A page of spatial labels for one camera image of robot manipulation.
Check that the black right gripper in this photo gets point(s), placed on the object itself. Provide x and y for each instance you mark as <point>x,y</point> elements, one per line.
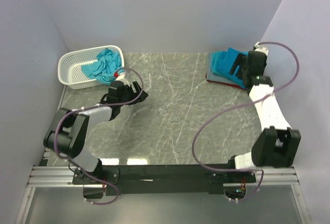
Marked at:
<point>240,61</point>

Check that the teal blue t-shirt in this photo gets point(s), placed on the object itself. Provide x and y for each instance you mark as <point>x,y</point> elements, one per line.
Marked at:
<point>227,64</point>

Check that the light turquoise crumpled t-shirt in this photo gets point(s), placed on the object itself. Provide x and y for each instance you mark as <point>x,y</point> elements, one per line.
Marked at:
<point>105,69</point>

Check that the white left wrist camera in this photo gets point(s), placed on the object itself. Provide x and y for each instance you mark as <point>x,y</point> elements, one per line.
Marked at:
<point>121,77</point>

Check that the white perforated plastic basket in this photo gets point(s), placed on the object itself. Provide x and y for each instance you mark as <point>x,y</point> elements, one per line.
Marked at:
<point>69,66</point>

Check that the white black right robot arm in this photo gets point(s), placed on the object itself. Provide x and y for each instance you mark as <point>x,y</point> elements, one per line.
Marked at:
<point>278,142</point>

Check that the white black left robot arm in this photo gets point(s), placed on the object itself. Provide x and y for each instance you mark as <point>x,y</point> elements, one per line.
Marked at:
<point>68,130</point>

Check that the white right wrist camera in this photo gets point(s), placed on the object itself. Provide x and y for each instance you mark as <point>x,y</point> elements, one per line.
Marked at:
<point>261,47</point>

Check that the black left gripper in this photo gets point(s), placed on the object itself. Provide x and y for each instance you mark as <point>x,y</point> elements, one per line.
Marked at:
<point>130,89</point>

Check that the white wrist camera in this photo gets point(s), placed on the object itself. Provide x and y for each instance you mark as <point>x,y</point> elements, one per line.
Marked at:
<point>121,77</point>
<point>261,47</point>

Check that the folded teal t-shirt top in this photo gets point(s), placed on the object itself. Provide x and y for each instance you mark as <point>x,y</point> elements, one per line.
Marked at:
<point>216,59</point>

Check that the folded red t-shirt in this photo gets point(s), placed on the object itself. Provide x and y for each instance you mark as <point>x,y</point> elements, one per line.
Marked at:
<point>210,77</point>

